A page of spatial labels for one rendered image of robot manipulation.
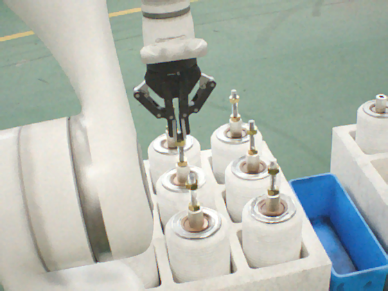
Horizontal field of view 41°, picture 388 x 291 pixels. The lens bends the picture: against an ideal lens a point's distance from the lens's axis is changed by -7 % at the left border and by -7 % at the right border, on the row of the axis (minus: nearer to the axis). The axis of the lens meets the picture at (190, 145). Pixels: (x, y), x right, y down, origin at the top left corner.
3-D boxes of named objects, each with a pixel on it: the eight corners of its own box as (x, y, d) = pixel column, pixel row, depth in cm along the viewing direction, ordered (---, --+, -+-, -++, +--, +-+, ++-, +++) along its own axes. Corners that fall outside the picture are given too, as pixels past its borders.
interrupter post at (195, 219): (194, 232, 81) (192, 215, 79) (185, 224, 83) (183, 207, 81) (207, 226, 82) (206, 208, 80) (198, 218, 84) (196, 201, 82)
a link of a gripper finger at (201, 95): (212, 80, 82) (187, 109, 84) (221, 86, 83) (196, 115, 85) (208, 73, 85) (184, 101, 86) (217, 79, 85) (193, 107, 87)
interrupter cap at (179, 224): (189, 248, 78) (189, 244, 77) (161, 223, 83) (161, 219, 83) (231, 226, 81) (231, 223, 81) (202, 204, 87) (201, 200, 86)
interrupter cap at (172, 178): (154, 190, 91) (154, 187, 90) (170, 165, 97) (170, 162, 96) (198, 197, 88) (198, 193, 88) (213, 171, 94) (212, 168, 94)
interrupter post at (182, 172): (174, 183, 92) (172, 167, 90) (179, 176, 94) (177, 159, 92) (188, 186, 91) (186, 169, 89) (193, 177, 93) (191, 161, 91)
